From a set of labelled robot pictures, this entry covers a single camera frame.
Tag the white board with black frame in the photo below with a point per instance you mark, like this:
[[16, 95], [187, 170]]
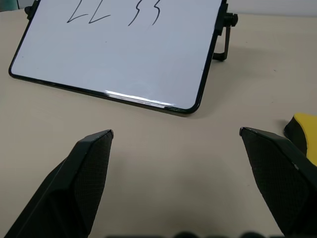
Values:
[[116, 54]]

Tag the yellow and black eraser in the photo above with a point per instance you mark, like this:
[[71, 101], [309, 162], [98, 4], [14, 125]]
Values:
[[303, 131]]

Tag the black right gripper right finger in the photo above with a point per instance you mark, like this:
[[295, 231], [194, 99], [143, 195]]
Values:
[[280, 178]]

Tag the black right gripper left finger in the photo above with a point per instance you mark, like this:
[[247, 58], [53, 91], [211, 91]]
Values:
[[74, 183]]

